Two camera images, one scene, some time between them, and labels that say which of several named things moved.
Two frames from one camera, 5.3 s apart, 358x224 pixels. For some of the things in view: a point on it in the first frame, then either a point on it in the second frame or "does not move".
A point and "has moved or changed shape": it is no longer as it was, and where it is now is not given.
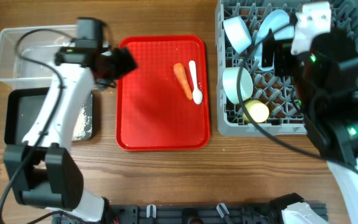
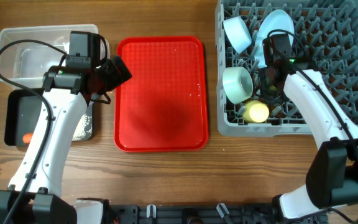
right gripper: (270, 47) to (268, 83)
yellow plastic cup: (257, 110) does not move
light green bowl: (230, 74) does not move
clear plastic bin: (25, 56) does not move
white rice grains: (81, 129) does not move
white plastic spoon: (197, 96) to (273, 88)
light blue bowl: (237, 32) does not move
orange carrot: (181, 72) has moved or changed shape
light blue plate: (279, 23) does not move
